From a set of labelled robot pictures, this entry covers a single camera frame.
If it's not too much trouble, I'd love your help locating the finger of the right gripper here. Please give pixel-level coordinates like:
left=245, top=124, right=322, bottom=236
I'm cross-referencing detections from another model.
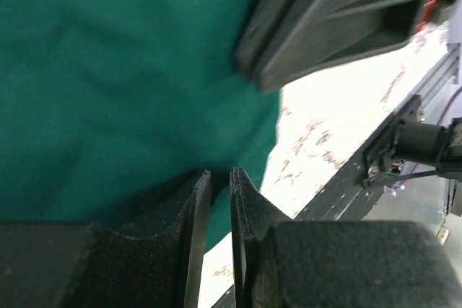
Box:
left=236, top=0, right=296, bottom=79

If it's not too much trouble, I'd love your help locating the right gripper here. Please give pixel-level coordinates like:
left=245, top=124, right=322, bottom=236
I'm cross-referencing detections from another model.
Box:
left=258, top=0, right=456, bottom=92

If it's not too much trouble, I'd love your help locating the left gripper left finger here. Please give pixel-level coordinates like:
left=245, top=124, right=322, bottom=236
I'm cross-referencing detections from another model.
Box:
left=1, top=171, right=211, bottom=307

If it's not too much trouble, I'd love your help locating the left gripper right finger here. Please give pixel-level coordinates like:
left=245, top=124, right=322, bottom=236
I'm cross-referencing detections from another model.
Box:
left=230, top=167, right=461, bottom=307

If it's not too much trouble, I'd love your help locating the green surgical cloth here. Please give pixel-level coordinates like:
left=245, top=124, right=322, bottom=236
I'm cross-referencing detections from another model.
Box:
left=1, top=0, right=279, bottom=250

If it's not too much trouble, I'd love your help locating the aluminium extrusion rail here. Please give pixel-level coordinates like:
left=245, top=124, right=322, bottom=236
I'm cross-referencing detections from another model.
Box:
left=414, top=43, right=461, bottom=110

